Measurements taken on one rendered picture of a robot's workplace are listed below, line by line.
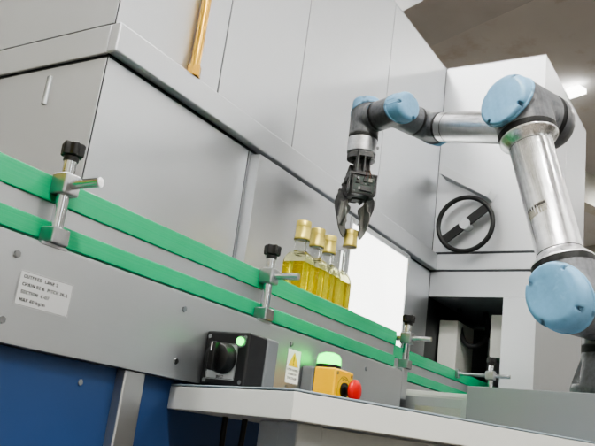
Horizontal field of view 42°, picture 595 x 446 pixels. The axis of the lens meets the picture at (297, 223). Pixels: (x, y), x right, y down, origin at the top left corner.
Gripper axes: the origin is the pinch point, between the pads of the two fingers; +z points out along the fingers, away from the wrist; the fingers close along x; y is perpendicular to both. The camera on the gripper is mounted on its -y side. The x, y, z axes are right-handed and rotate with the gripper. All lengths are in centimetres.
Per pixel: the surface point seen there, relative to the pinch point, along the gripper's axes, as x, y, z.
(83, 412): -48, 78, 50
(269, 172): -23.0, 9.1, -9.2
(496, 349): 70, -70, 12
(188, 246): -39, 67, 25
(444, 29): 95, -234, -207
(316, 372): -13, 45, 38
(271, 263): -25, 53, 22
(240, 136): -31.4, 17.1, -13.5
